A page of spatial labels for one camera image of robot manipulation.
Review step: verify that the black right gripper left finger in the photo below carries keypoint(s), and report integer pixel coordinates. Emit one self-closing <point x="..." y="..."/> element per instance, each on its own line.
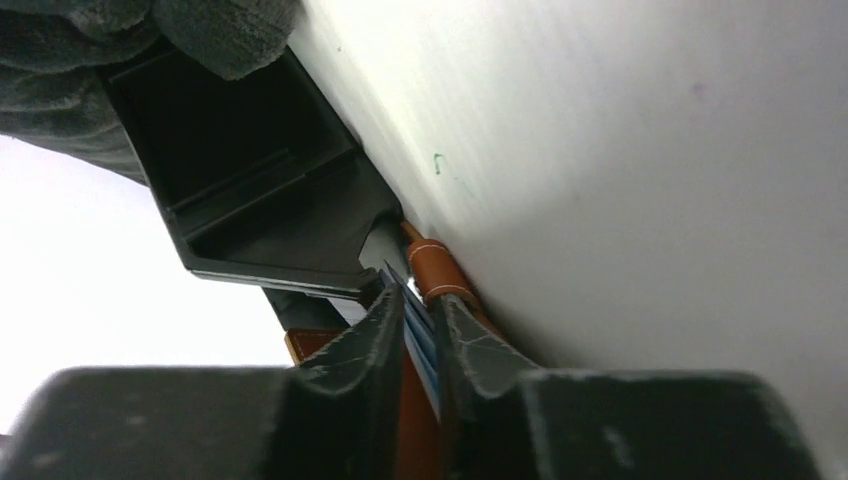
<point x="151" y="423"/>

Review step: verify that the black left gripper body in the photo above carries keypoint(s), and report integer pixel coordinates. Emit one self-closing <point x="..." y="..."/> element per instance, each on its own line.
<point x="384" y="250"/>

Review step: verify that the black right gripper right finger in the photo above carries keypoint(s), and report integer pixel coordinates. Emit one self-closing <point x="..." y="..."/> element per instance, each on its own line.
<point x="648" y="424"/>

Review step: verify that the brown leather card holder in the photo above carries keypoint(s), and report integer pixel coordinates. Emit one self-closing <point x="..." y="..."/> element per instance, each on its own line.
<point x="430" y="318"/>

